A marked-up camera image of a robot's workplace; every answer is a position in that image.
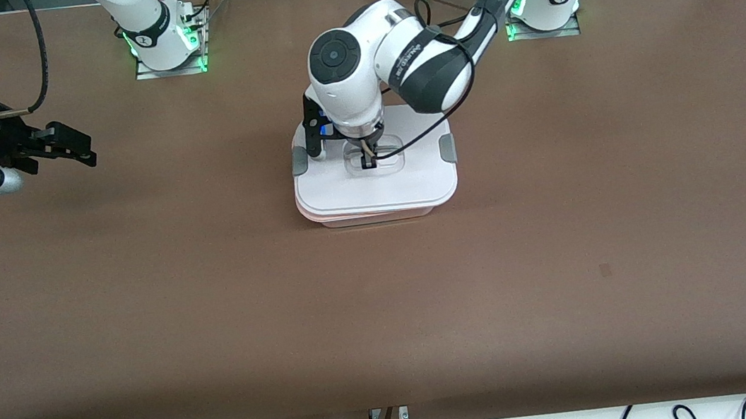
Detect white box lid grey clips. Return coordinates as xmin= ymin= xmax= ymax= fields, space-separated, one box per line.
xmin=285 ymin=97 xmax=463 ymax=225

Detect translucent pink plastic box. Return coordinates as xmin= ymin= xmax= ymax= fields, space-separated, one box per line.
xmin=298 ymin=188 xmax=439 ymax=234

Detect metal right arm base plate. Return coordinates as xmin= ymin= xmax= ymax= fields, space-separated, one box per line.
xmin=129 ymin=6 xmax=215 ymax=82

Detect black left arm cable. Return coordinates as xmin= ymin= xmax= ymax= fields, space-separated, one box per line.
xmin=348 ymin=0 xmax=509 ymax=163

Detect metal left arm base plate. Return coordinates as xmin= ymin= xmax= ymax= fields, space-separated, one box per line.
xmin=505 ymin=0 xmax=582 ymax=45

